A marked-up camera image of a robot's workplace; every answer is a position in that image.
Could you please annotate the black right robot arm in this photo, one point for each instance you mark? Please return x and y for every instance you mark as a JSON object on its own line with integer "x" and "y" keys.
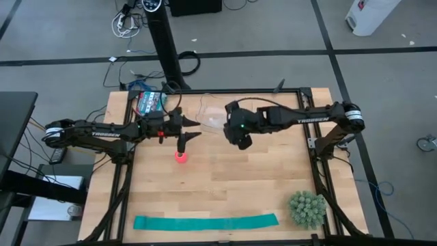
{"x": 307, "y": 119}

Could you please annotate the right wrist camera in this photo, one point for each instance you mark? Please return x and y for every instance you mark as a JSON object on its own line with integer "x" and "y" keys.
{"x": 232, "y": 107}

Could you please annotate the black cabinet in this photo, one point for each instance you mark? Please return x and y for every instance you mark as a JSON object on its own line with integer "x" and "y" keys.
{"x": 194, "y": 7}

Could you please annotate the pink elastic bandage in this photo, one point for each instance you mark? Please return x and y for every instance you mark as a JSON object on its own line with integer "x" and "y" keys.
{"x": 181, "y": 158}

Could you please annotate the black aluminium table frame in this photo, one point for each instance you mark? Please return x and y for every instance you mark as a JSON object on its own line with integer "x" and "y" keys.
{"x": 239, "y": 91}

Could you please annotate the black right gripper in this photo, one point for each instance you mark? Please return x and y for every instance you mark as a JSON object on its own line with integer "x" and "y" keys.
{"x": 244, "y": 143}

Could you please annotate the white shelf board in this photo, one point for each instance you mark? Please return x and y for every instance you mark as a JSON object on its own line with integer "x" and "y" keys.
{"x": 44, "y": 212}

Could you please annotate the black power adapter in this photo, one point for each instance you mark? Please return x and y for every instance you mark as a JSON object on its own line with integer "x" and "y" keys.
{"x": 58, "y": 155}

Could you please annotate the clear plastic bin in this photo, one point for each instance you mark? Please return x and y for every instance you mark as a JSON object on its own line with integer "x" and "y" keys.
{"x": 205, "y": 102}

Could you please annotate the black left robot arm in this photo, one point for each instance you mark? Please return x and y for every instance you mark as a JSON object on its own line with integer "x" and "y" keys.
{"x": 102, "y": 134}

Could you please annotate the white power strip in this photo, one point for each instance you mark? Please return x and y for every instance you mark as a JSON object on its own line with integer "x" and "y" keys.
{"x": 120, "y": 22}

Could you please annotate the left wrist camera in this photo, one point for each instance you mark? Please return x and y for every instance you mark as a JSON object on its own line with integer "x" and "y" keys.
{"x": 176, "y": 112}

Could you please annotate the clear plastic bag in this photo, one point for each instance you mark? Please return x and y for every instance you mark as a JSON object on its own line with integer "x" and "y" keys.
{"x": 213, "y": 119}

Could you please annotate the black desk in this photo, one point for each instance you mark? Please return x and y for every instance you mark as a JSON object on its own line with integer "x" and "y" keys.
{"x": 13, "y": 119}

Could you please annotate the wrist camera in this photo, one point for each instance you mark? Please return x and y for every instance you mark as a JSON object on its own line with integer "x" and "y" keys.
{"x": 176, "y": 112}
{"x": 232, "y": 107}

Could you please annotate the caster wheel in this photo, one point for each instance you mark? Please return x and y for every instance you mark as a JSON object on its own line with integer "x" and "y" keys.
{"x": 425, "y": 145}

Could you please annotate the green artificial plant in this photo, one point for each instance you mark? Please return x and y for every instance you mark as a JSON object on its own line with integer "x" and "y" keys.
{"x": 307, "y": 210}

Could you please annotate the teal printed box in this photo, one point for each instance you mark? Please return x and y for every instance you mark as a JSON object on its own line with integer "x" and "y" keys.
{"x": 150, "y": 102}

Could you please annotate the glass jar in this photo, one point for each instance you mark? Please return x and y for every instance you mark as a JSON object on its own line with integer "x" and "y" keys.
{"x": 74, "y": 210}

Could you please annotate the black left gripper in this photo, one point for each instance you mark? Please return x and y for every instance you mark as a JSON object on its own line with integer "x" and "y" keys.
{"x": 164, "y": 124}

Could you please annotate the green elastic bandage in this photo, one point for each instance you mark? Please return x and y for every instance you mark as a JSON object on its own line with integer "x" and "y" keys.
{"x": 205, "y": 222}

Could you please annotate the red clip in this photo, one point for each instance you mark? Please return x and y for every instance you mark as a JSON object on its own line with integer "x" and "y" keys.
{"x": 162, "y": 133}

